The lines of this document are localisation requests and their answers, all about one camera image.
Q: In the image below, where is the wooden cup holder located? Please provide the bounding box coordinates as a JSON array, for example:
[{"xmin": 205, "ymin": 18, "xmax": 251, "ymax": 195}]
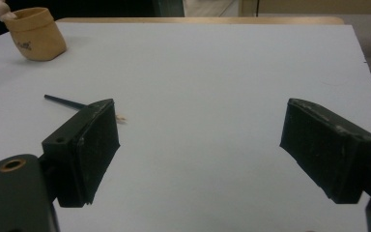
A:
[{"xmin": 0, "ymin": 7, "xmax": 69, "ymax": 62}]

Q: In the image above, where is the black pencil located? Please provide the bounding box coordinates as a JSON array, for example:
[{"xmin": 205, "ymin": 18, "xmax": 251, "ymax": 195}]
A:
[{"xmin": 43, "ymin": 94, "xmax": 128, "ymax": 125}]

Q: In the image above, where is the white table cover sheet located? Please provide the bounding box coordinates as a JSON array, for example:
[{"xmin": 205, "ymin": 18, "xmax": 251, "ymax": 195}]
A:
[{"xmin": 0, "ymin": 21, "xmax": 371, "ymax": 232}]

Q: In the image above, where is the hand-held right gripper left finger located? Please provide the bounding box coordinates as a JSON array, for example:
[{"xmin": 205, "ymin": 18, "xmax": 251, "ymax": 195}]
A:
[{"xmin": 41, "ymin": 98, "xmax": 121, "ymax": 208}]

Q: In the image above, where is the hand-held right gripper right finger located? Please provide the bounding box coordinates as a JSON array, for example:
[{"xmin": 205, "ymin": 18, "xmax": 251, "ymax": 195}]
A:
[{"xmin": 279, "ymin": 98, "xmax": 371, "ymax": 205}]

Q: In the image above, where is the small cream animal figure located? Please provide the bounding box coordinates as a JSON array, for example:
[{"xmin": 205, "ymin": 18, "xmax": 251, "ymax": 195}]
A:
[{"xmin": 0, "ymin": 0, "xmax": 18, "ymax": 23}]

